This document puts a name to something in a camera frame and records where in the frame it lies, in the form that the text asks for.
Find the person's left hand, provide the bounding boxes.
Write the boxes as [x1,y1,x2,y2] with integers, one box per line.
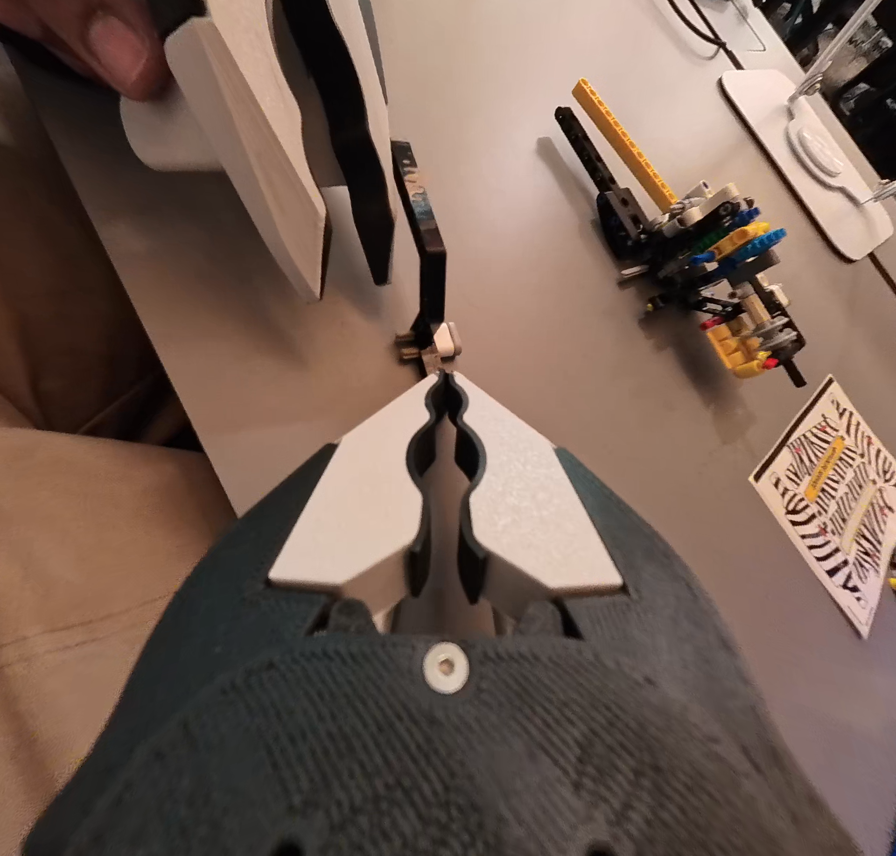
[0,0,169,102]

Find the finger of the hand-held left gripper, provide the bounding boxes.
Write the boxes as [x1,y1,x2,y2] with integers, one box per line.
[279,0,400,288]
[119,0,331,304]

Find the white book stand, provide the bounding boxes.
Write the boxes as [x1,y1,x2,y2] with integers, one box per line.
[720,0,896,263]

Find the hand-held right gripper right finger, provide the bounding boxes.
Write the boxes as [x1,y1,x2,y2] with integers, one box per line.
[447,372,625,624]

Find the person's legs beige trousers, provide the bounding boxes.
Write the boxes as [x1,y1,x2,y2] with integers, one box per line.
[0,44,239,856]

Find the multicoloured lego model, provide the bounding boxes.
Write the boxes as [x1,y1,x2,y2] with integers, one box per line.
[553,77,809,389]

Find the black cable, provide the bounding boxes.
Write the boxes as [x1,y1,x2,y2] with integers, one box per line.
[640,0,749,73]

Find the zebra striped sticker sheet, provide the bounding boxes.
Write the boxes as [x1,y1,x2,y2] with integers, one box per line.
[748,374,896,641]

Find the black bent lego beam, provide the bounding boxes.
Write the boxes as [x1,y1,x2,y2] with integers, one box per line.
[391,139,464,384]

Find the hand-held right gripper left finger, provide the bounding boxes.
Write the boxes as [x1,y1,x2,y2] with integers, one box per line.
[267,372,447,629]

